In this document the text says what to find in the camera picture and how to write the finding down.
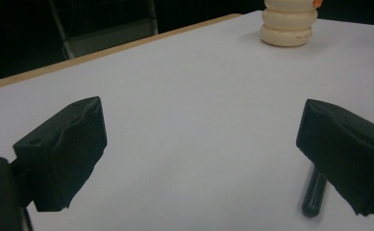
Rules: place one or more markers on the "cream stacked rings toy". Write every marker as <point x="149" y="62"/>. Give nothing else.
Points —
<point x="288" y="24"/>

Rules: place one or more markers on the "black marker pen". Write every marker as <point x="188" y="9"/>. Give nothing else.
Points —
<point x="313" y="194"/>

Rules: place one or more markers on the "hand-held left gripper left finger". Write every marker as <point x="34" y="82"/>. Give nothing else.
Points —
<point x="62" y="154"/>

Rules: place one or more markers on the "grey metal chair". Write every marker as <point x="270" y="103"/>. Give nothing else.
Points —
<point x="107" y="30"/>

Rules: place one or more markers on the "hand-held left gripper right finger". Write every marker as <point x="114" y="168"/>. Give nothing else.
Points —
<point x="344" y="150"/>

